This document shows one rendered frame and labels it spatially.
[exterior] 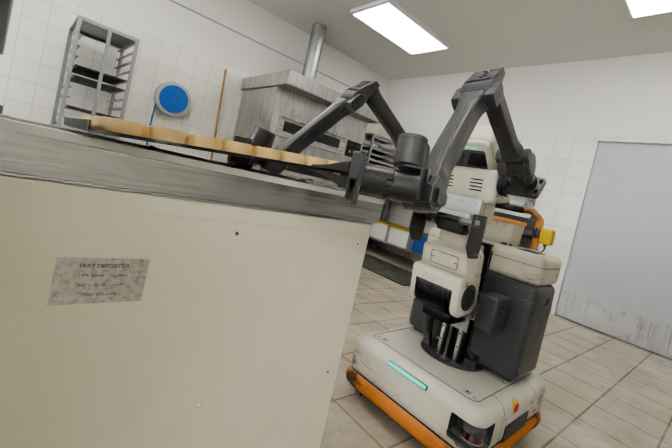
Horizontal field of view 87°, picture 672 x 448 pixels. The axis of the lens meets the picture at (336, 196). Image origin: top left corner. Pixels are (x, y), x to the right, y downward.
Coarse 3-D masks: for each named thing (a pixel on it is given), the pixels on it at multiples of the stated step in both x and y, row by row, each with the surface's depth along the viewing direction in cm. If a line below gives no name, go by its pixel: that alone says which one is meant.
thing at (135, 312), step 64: (0, 192) 41; (64, 192) 45; (128, 192) 49; (0, 256) 42; (64, 256) 46; (128, 256) 51; (192, 256) 57; (256, 256) 65; (320, 256) 75; (0, 320) 43; (64, 320) 47; (128, 320) 52; (192, 320) 59; (256, 320) 67; (320, 320) 78; (0, 384) 44; (64, 384) 48; (128, 384) 54; (192, 384) 61; (256, 384) 70; (320, 384) 82
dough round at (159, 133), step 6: (156, 126) 51; (150, 132) 51; (156, 132) 51; (162, 132) 51; (168, 132) 51; (174, 132) 51; (180, 132) 52; (156, 138) 51; (162, 138) 51; (168, 138) 51; (174, 138) 51; (180, 138) 52
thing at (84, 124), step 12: (72, 120) 59; (84, 120) 46; (96, 132) 44; (108, 132) 44; (168, 144) 49; (180, 144) 50; (240, 156) 56; (252, 156) 58; (312, 168) 66; (324, 168) 68
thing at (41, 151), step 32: (0, 128) 40; (32, 128) 42; (0, 160) 41; (32, 160) 43; (64, 160) 45; (96, 160) 47; (128, 160) 49; (160, 160) 52; (192, 160) 55; (160, 192) 53; (192, 192) 56; (224, 192) 60; (256, 192) 63; (288, 192) 68; (320, 192) 73
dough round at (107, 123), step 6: (102, 120) 47; (108, 120) 47; (114, 120) 47; (120, 120) 47; (126, 120) 48; (102, 126) 47; (108, 126) 47; (114, 126) 47; (120, 126) 47; (126, 126) 47; (132, 126) 48; (138, 126) 49; (120, 132) 47; (126, 132) 48; (132, 132) 48; (138, 132) 49
